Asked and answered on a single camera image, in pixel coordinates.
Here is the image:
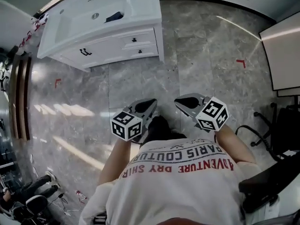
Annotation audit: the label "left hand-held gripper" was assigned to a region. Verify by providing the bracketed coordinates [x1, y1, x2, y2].
[109, 98, 158, 142]

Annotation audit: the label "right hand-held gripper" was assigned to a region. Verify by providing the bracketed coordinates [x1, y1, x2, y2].
[174, 92, 230, 133]

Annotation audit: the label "white drawer with black knob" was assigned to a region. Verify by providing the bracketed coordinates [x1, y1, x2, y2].
[120, 45, 159, 60]
[118, 31, 157, 49]

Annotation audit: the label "person's left forearm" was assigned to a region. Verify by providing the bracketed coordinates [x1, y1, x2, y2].
[97, 137, 135, 186]

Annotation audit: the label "person's right forearm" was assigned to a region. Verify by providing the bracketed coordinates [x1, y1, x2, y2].
[213, 125, 256, 165]

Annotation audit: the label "person's black trousers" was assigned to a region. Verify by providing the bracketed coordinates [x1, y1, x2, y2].
[142, 115, 188, 145]

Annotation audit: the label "black office chair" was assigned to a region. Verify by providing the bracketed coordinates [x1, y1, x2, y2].
[234, 101, 300, 164]
[25, 195, 49, 220]

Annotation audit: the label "white cabinet door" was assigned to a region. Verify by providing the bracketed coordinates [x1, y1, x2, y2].
[84, 37, 124, 67]
[60, 46, 91, 69]

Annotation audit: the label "narrow black-framed white board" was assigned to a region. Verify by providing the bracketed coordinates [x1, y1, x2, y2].
[276, 89, 300, 98]

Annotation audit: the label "person's white printed t-shirt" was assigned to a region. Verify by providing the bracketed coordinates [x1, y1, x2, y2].
[78, 138, 263, 225]

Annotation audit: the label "black chest-mounted device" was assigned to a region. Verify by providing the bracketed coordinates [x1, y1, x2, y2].
[238, 162, 300, 214]

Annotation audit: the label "white sink cabinet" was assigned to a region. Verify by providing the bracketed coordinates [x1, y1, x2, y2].
[37, 0, 165, 73]

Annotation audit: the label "large black-framed white board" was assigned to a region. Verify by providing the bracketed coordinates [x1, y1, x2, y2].
[258, 15, 300, 92]

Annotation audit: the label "red floor cable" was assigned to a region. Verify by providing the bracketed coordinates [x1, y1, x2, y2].
[75, 190, 90, 204]

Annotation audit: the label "brown wooden frame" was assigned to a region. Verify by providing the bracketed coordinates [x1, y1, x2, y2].
[20, 55, 32, 142]
[8, 52, 24, 139]

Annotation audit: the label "white floor cable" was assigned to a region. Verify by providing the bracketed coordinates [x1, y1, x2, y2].
[61, 208, 80, 217]

